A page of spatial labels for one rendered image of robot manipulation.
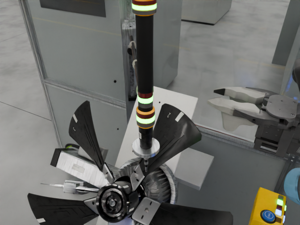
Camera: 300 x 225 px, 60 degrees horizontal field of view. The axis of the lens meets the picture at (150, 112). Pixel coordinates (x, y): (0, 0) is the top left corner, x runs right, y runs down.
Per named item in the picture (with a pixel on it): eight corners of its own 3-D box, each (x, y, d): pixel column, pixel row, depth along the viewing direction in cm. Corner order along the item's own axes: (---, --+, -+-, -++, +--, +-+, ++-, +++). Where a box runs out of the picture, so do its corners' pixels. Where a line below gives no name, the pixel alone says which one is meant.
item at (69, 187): (67, 191, 105) (68, 181, 105) (79, 193, 103) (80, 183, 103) (62, 192, 103) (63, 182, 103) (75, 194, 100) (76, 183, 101)
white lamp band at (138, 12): (131, 9, 49) (131, 5, 48) (154, 8, 49) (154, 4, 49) (133, 15, 45) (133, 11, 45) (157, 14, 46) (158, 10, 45)
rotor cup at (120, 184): (111, 174, 95) (91, 177, 83) (148, 176, 90) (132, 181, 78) (110, 215, 93) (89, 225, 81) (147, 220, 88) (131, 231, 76)
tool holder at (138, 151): (131, 135, 71) (129, 106, 65) (156, 133, 72) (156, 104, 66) (133, 159, 64) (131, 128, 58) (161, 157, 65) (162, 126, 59)
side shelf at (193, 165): (157, 140, 163) (157, 136, 161) (213, 160, 149) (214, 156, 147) (138, 165, 146) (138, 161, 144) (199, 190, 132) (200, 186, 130)
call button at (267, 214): (263, 210, 96) (264, 207, 95) (274, 215, 94) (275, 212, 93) (260, 219, 93) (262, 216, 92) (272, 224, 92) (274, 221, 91)
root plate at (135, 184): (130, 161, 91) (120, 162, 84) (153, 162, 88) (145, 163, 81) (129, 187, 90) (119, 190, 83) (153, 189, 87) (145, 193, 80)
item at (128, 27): (122, 38, 119) (121, 19, 114) (138, 38, 119) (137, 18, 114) (123, 47, 110) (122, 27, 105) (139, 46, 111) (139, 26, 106)
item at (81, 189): (116, 196, 97) (42, 185, 109) (116, 189, 97) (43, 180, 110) (113, 197, 95) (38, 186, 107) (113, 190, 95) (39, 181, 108)
